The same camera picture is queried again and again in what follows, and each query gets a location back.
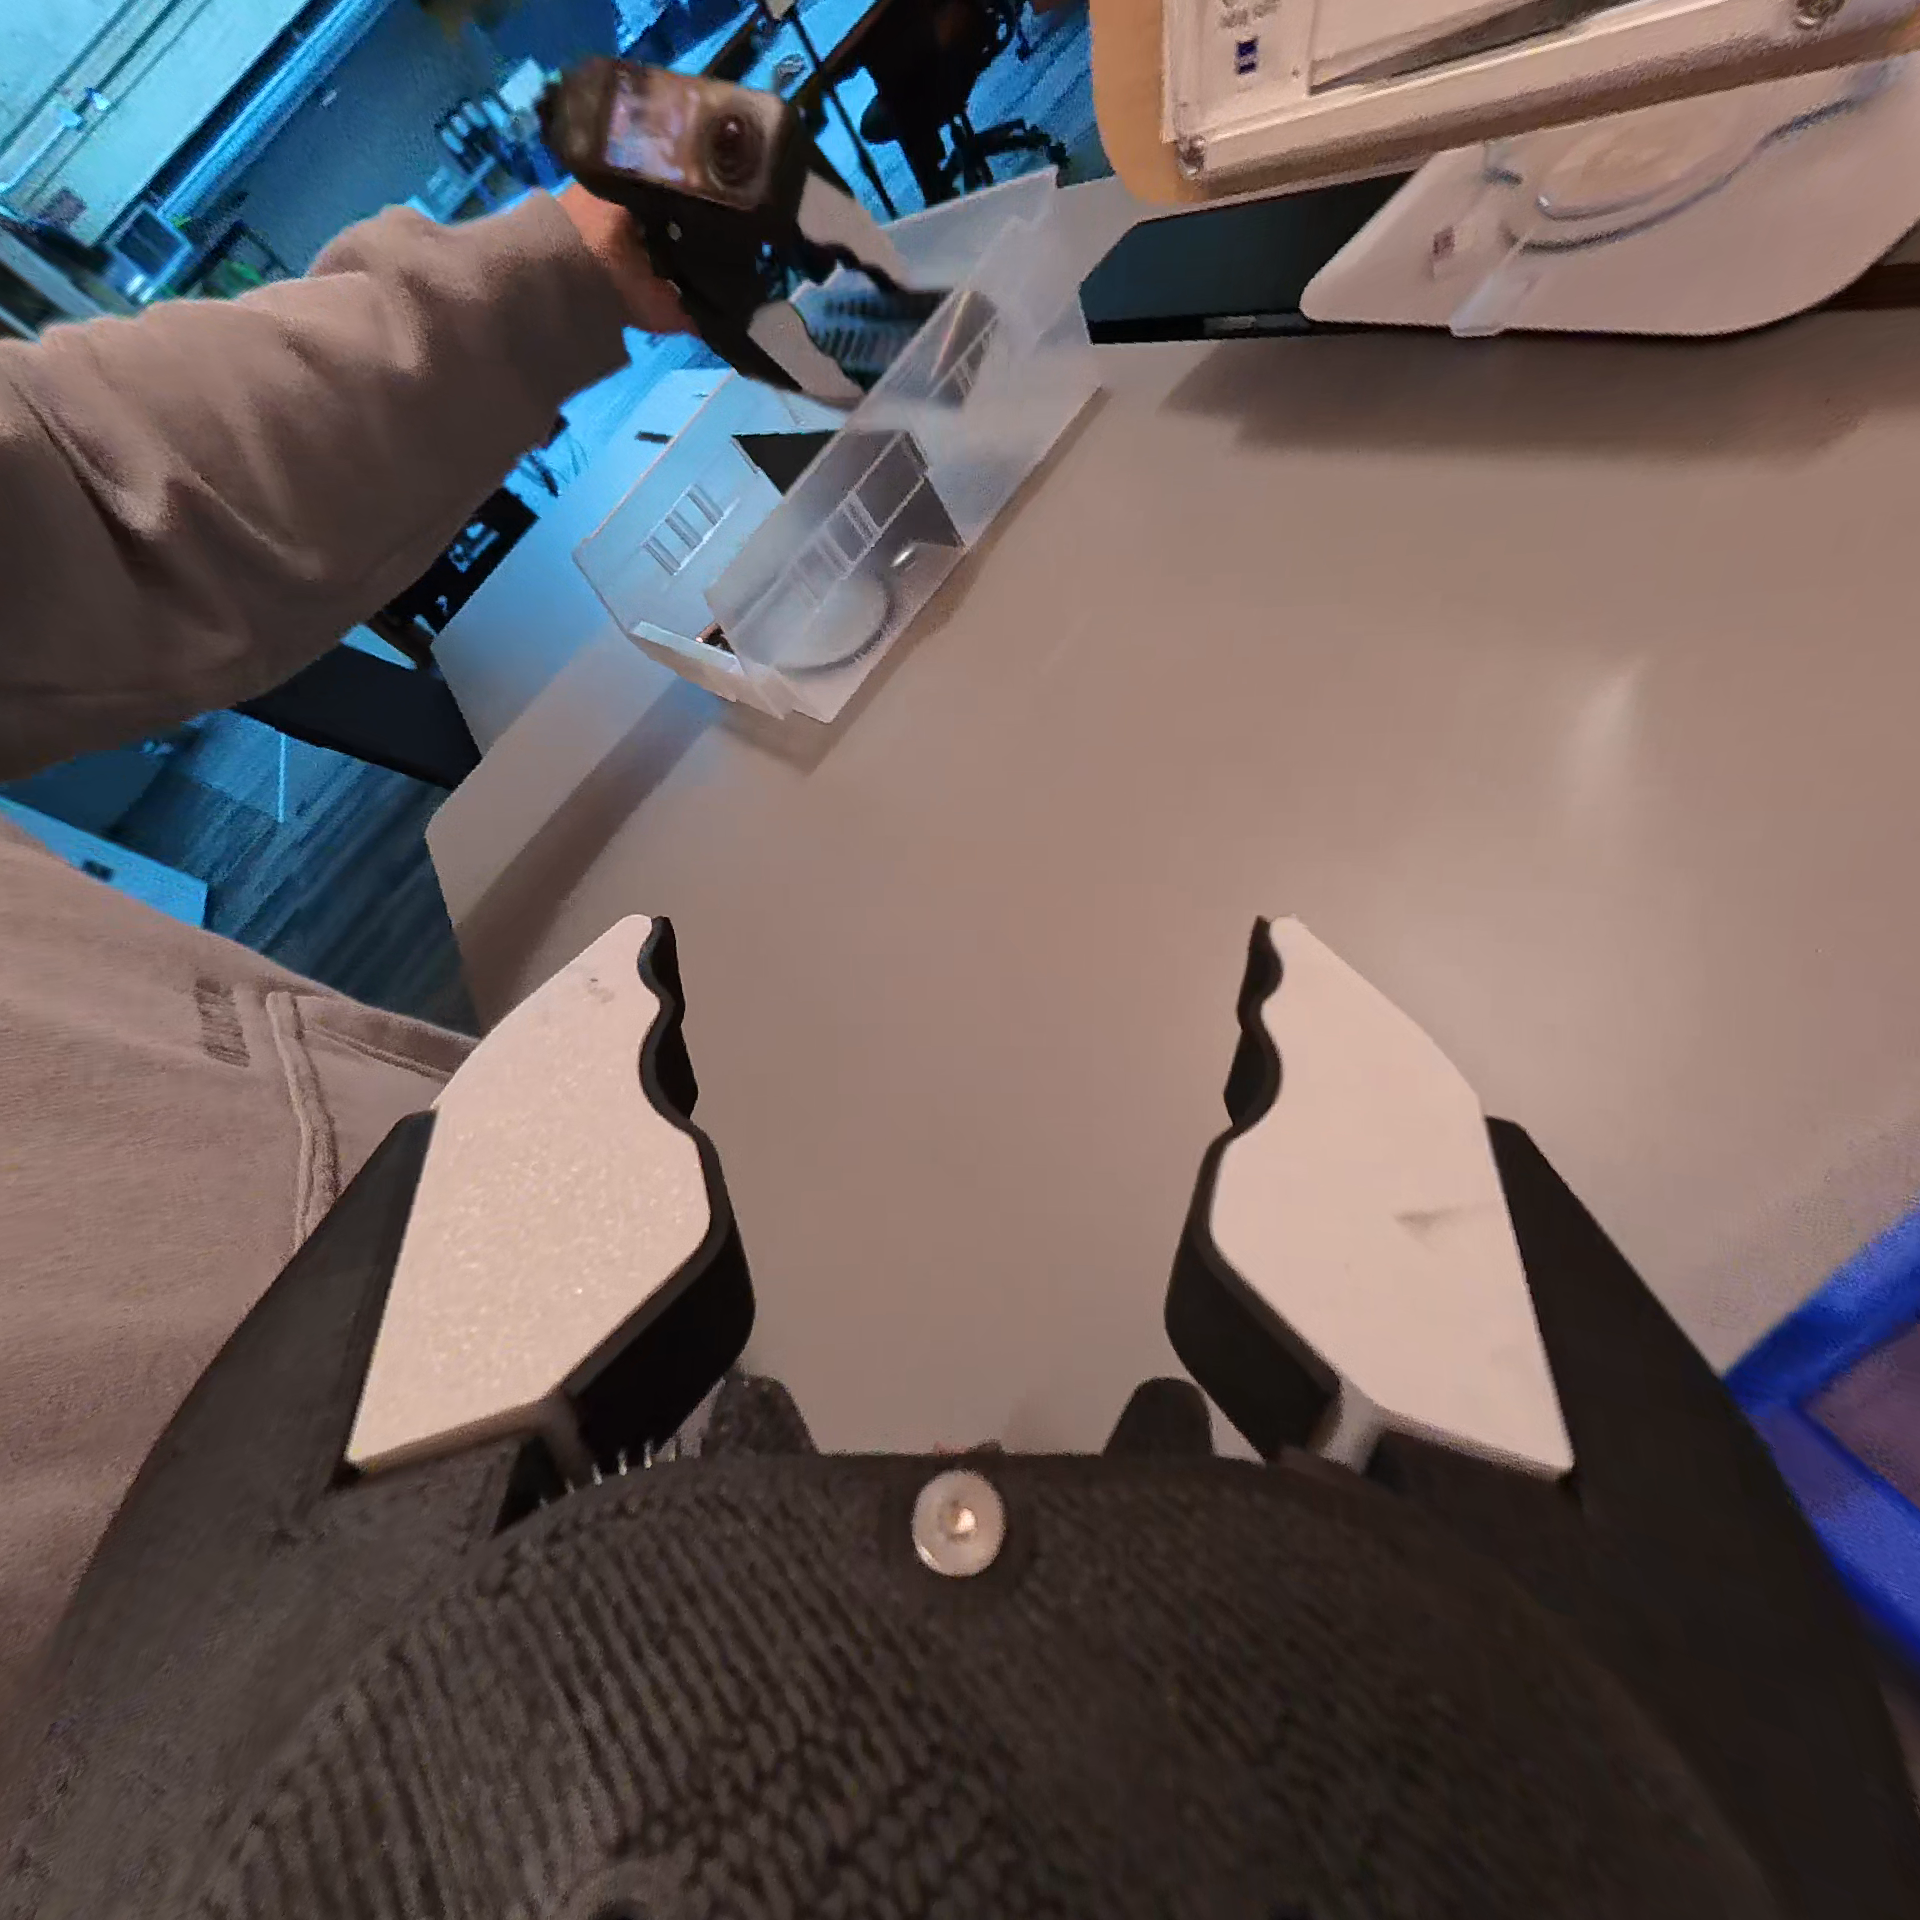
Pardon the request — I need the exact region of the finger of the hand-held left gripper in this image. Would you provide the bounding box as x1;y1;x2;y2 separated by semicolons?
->
792;162;939;297
738;293;875;408

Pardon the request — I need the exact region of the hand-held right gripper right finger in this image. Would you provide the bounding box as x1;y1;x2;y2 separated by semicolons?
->
1167;914;1577;1478

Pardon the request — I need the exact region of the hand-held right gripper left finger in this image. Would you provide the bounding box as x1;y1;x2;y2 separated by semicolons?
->
345;914;755;1471

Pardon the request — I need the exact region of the clear plastic organizer box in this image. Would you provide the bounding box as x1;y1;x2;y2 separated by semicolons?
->
574;167;1105;725

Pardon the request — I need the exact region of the person's left forearm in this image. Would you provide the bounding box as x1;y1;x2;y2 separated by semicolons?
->
0;192;633;781

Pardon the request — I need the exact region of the person's left hand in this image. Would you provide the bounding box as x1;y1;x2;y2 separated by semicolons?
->
560;186;703;340

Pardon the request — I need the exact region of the black office chair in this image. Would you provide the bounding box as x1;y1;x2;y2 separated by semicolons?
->
863;0;1070;202

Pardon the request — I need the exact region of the white round disc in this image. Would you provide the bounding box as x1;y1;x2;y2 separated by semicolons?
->
767;575;904;676

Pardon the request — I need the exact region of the flat black device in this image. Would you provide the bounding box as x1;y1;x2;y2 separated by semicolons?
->
1080;180;1419;344

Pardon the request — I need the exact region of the person's grey sweatshirt torso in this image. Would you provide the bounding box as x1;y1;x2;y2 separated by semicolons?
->
0;815;486;1695

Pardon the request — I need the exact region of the blue plastic bin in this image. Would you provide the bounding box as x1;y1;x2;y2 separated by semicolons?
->
1727;1216;1920;1666

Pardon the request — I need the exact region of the white framed sign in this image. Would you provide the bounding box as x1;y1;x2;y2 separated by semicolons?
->
1162;0;1900;184

